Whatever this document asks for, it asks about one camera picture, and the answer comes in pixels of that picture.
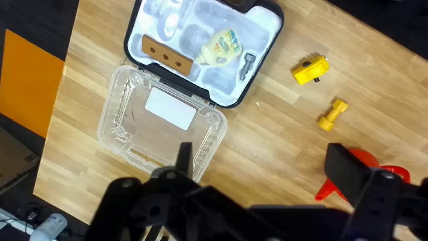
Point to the brown toy cracker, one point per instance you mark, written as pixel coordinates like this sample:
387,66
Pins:
166,55

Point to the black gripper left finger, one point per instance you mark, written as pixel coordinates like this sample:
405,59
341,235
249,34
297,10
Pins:
183,162

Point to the yellow toy dumbbell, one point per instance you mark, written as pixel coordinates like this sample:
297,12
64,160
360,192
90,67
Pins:
326,122

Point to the orange toy teapot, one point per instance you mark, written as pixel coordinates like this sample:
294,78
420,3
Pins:
368,160

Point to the yellow toy car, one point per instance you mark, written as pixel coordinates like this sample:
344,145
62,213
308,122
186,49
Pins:
310,69

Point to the toy case with clear lid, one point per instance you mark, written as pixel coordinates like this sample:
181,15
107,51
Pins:
151,109

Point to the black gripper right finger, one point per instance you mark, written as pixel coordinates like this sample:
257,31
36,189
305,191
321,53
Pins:
346,173

